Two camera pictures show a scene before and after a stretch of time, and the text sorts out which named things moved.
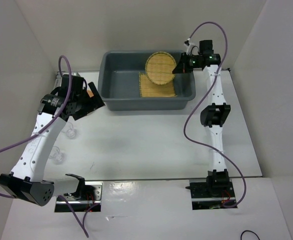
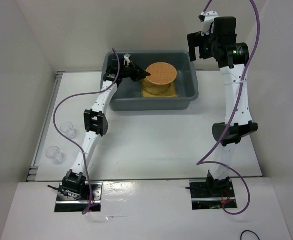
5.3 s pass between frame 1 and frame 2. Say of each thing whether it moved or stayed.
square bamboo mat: stayed
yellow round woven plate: moved
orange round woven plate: moved
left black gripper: moved
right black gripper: moved
